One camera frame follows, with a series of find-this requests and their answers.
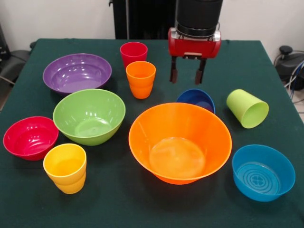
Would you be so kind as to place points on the dark green tablecloth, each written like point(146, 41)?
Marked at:
point(118, 209)

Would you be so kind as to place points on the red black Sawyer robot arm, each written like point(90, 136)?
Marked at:
point(199, 14)

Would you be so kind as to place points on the dark blue bowl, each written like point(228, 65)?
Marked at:
point(194, 97)

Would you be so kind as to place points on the red-pink cup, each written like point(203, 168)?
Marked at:
point(133, 53)

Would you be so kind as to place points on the red-pink bowl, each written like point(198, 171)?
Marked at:
point(31, 137)

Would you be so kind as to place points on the purple bowl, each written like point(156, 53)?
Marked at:
point(76, 73)

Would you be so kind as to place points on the yellow cup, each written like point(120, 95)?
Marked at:
point(69, 183)

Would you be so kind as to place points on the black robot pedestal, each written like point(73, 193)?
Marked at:
point(147, 19)

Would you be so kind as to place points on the light blue bowl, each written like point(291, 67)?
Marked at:
point(287, 171)

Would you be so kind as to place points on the black metal stand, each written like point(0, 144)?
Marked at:
point(3, 47)

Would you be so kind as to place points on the light green cup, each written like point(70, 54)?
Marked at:
point(237, 102)

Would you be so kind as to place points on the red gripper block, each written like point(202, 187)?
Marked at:
point(194, 46)

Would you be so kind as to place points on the light green bowl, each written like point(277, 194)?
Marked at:
point(88, 114)

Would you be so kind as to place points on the orange cup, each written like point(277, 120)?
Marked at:
point(141, 88)

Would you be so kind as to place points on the large orange bowl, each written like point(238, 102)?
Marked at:
point(142, 142)

